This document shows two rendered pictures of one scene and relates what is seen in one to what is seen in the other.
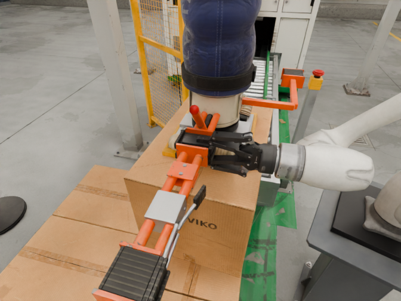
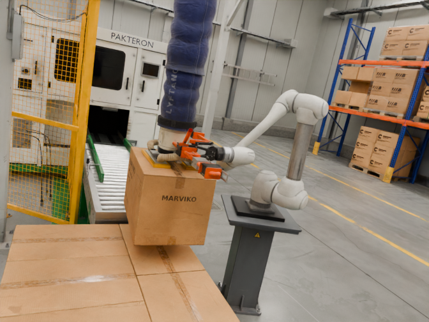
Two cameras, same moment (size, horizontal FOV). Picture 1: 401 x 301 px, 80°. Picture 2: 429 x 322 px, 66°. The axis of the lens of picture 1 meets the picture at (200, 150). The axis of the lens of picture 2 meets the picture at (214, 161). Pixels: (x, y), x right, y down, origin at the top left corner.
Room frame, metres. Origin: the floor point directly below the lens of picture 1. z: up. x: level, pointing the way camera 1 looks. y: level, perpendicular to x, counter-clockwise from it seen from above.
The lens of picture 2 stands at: (-0.91, 1.01, 1.57)
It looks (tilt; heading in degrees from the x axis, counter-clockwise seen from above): 13 degrees down; 319
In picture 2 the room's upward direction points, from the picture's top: 11 degrees clockwise
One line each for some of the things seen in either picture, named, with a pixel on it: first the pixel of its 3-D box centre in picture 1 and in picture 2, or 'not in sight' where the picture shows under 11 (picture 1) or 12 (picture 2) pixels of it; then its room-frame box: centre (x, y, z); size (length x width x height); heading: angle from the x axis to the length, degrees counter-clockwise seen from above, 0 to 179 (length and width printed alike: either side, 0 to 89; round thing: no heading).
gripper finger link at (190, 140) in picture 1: (196, 141); not in sight; (0.50, 0.01, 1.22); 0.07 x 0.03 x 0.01; 76
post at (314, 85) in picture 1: (296, 141); not in sight; (1.46, -0.73, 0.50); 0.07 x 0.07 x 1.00; 76
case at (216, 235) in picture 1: (211, 173); (165, 191); (0.74, -0.05, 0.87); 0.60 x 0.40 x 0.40; 162
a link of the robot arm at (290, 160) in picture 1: (286, 161); (225, 154); (0.44, -0.21, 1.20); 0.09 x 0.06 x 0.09; 166
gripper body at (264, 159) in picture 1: (256, 157); (213, 153); (0.46, -0.14, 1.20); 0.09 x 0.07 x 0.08; 76
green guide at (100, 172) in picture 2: not in sight; (90, 153); (2.56, -0.21, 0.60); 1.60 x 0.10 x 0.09; 166
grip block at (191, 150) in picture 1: (196, 146); (186, 151); (0.50, 0.01, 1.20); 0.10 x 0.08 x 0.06; 75
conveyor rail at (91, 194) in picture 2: not in sight; (86, 172); (2.23, -0.07, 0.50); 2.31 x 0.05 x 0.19; 166
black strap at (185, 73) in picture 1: (218, 70); (177, 121); (0.74, -0.06, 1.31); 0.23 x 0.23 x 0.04
